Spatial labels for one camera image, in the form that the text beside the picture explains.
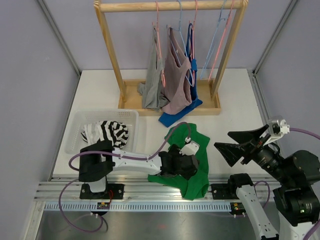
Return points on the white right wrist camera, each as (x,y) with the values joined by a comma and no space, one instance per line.
(277,128)

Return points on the mauve tank top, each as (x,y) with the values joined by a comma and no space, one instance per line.
(176,72)

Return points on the aluminium mounting rail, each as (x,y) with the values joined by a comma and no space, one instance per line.
(135,188)

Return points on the grey tank top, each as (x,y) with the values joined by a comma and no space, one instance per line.
(152,97)

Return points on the pink hanger with green top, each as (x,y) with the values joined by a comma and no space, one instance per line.
(227,23)

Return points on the black white striped tank top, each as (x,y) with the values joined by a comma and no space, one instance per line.
(115,132)

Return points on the aluminium frame post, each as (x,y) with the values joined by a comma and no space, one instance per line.
(275,35)
(58,35)

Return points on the white slotted cable duct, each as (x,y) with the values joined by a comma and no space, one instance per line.
(140,206)

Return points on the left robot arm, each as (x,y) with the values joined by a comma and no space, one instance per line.
(99,159)

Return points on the green tank top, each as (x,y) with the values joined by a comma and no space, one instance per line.
(197,186)

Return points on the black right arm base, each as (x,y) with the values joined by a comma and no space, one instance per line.
(227,191)

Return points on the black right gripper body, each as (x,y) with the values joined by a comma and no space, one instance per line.
(256,148)

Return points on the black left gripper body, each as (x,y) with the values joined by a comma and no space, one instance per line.
(174,151)

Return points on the light blue hanger with striped top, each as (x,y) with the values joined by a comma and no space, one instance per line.
(218,31)

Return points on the blue tank top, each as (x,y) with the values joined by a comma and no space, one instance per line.
(167,119)

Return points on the aluminium frame post right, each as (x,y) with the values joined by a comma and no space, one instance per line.
(275,35)

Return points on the translucent white plastic basket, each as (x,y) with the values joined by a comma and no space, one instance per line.
(129,117)

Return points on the aluminium frame post left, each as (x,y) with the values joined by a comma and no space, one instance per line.
(58,35)

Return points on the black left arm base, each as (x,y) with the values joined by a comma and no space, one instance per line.
(113,190)

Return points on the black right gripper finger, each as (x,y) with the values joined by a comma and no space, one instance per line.
(242,137)
(232,152)

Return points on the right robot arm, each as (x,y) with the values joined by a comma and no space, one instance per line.
(296,202)

